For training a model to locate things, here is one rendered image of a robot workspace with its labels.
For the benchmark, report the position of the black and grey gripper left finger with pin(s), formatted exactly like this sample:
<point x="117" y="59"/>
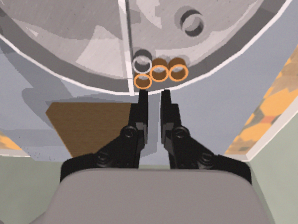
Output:
<point x="123" y="151"/>

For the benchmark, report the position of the grey metal bushing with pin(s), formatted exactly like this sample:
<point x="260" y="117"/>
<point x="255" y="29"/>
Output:
<point x="199" y="30"/>
<point x="142" y="69"/>

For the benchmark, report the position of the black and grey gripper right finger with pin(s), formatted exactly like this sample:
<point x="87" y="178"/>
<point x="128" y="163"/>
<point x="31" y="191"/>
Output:
<point x="185" y="152"/>

